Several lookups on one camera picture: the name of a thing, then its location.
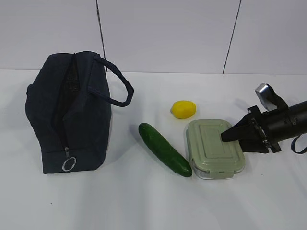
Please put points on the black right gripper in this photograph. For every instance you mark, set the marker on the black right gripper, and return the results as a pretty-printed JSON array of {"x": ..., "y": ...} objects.
[{"x": 257, "y": 131}]

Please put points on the green lidded glass container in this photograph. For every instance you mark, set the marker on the green lidded glass container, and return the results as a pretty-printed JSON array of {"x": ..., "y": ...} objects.
[{"x": 209, "y": 156}]

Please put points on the yellow lemon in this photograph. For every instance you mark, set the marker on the yellow lemon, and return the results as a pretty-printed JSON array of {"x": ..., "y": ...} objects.
[{"x": 183, "y": 109}]

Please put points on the green cucumber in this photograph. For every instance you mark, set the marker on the green cucumber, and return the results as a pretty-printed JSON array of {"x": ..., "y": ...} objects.
[{"x": 164, "y": 151}]

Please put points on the navy blue lunch bag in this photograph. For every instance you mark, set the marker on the navy blue lunch bag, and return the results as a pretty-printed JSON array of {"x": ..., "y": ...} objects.
[{"x": 69, "y": 108}]

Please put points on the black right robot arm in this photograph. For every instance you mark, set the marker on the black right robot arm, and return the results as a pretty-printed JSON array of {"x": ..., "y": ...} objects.
[{"x": 298, "y": 116}]

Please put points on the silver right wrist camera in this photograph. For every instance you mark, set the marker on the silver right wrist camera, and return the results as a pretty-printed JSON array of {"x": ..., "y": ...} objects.
[{"x": 267, "y": 96}]

